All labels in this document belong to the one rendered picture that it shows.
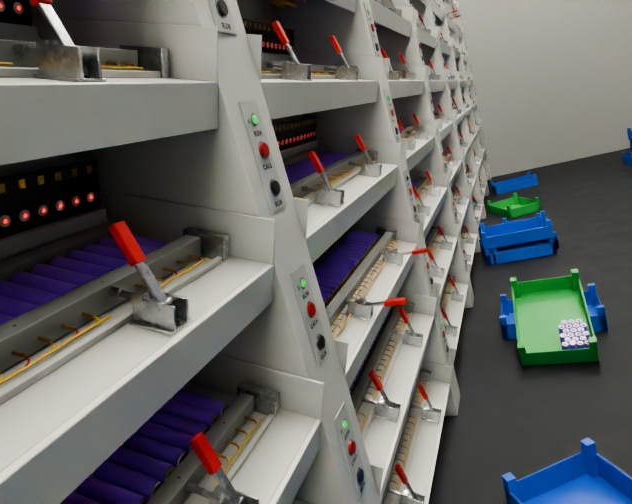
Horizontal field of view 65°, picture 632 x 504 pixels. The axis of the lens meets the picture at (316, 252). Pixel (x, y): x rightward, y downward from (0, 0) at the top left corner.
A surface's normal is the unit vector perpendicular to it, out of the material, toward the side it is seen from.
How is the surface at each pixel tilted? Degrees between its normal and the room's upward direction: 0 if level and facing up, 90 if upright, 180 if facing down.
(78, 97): 111
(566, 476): 90
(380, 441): 21
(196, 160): 90
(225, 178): 90
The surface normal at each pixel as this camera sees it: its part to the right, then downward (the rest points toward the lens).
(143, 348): 0.07, -0.94
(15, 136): 0.94, 0.18
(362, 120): -0.34, 0.31
